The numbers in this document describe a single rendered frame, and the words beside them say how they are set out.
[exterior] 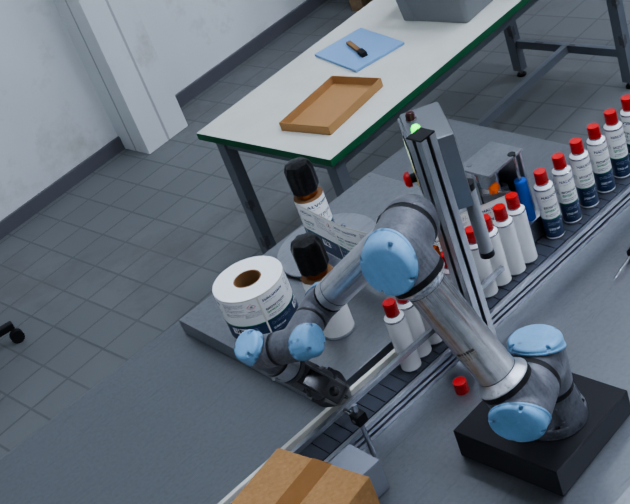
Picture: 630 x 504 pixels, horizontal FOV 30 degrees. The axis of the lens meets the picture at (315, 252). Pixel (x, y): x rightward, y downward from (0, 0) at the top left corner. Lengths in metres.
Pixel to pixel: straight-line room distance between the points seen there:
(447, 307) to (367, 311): 0.87
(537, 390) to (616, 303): 0.67
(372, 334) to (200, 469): 0.55
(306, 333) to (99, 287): 3.14
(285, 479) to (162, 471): 0.68
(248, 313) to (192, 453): 0.40
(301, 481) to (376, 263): 0.47
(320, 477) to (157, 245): 3.41
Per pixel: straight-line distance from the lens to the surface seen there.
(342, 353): 2.98
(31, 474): 3.20
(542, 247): 3.12
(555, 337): 2.43
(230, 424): 3.00
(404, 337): 2.77
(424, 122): 2.58
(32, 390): 5.07
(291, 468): 2.36
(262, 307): 3.06
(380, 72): 4.49
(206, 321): 3.30
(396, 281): 2.17
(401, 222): 2.19
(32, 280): 5.84
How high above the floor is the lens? 2.67
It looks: 32 degrees down
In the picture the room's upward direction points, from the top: 22 degrees counter-clockwise
